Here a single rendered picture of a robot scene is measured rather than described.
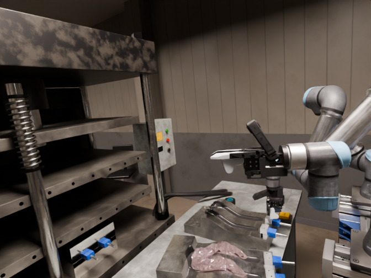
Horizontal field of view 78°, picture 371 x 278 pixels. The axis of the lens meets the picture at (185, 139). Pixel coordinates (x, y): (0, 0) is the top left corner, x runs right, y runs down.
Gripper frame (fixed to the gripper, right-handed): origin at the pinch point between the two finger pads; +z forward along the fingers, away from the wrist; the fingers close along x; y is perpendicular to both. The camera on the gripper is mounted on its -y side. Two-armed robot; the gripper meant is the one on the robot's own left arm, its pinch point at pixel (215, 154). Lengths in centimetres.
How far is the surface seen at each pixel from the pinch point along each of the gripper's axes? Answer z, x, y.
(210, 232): 10, 61, 53
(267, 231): -21, 53, 49
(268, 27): -57, 205, -113
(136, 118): 56, 77, -17
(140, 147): 63, 98, 4
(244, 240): -9, 53, 53
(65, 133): 75, 32, -10
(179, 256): 22, 32, 51
